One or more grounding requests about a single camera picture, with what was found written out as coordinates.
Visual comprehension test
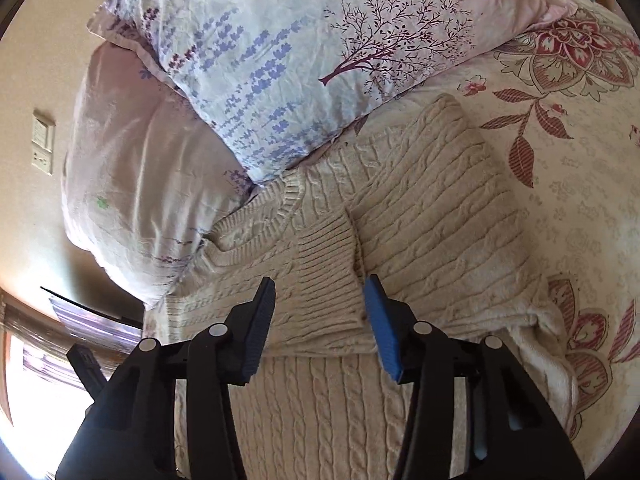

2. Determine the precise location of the white wall switch plate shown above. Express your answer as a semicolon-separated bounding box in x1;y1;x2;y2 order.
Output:
32;112;55;153

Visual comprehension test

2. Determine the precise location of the pink plain pillow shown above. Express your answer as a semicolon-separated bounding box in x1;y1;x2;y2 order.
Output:
62;42;254;309

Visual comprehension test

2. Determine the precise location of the lavender tree print pillow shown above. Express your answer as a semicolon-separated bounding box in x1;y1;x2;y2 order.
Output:
88;0;574;183

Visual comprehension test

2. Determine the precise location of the cream cable-knit sweater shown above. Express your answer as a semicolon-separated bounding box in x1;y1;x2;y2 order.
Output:
154;93;582;480

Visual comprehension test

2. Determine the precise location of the floral cream bedspread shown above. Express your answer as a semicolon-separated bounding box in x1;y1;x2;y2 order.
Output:
355;0;639;474

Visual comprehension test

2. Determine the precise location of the purple striped curtain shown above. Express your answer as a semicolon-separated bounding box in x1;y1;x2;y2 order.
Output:
24;289;142;378

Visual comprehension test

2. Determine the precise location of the white wall power socket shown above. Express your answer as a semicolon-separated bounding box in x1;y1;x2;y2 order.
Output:
32;144;53;176

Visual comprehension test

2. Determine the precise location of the dark wooden window frame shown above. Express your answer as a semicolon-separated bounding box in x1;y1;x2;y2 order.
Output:
0;286;141;426

